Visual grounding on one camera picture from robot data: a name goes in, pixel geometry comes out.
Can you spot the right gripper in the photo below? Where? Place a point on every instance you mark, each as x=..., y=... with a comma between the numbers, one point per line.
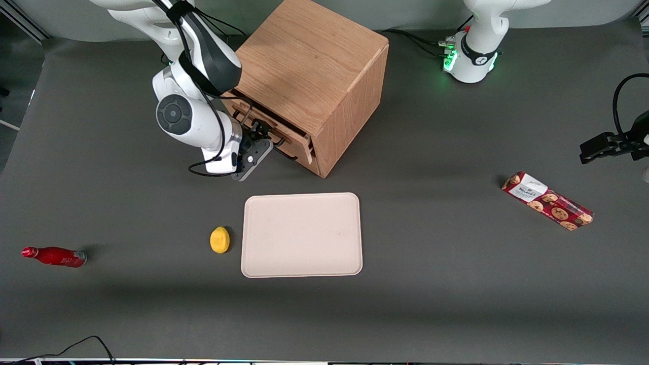
x=257, y=131

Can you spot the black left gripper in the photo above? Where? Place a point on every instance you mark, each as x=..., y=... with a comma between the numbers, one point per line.
x=626, y=140

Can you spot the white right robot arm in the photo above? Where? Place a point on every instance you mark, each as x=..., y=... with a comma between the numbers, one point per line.
x=187, y=76

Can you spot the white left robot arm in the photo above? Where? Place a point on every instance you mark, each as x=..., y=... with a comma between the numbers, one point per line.
x=479, y=45

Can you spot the wooden drawer cabinet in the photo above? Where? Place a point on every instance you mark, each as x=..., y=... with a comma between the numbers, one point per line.
x=314, y=66

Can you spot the red tartan cookie box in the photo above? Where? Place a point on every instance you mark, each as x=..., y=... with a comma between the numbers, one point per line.
x=550, y=203

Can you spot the beige plastic tray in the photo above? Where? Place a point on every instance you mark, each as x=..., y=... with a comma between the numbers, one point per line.
x=301, y=235

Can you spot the yellow lemon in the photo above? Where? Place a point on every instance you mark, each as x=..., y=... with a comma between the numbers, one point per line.
x=219, y=240

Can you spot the red bottle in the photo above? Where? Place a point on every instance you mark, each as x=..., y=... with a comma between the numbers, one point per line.
x=56, y=256

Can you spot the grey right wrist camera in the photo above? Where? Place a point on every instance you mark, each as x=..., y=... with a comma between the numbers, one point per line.
x=252, y=161

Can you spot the aluminium frame profile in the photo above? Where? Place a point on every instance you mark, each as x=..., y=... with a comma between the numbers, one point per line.
x=23, y=20

